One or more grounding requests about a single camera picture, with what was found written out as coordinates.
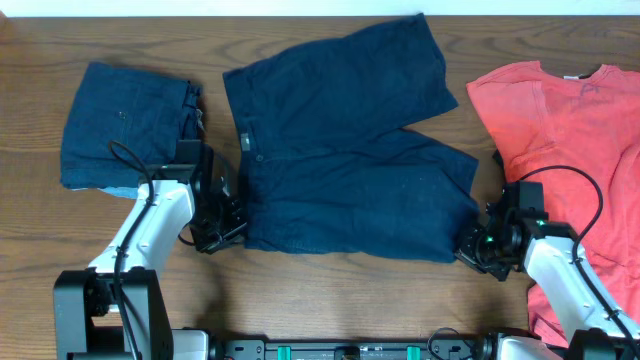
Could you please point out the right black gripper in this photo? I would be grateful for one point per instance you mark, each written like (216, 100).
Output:
(466, 251)

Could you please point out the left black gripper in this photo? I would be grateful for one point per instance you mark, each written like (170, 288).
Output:
(216, 236)

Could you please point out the navy blue shorts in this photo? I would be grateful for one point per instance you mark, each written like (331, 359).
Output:
(329, 161)
(147, 112)

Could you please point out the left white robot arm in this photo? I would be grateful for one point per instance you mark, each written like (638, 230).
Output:
(114, 309)

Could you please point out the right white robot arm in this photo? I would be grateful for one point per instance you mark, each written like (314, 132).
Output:
(594, 326)

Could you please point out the folded navy blue shorts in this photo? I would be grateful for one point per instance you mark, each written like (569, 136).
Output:
(147, 112)

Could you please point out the red t-shirt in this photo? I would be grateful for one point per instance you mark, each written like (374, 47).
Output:
(579, 137)

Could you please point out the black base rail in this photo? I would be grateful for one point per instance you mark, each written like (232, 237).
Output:
(446, 347)

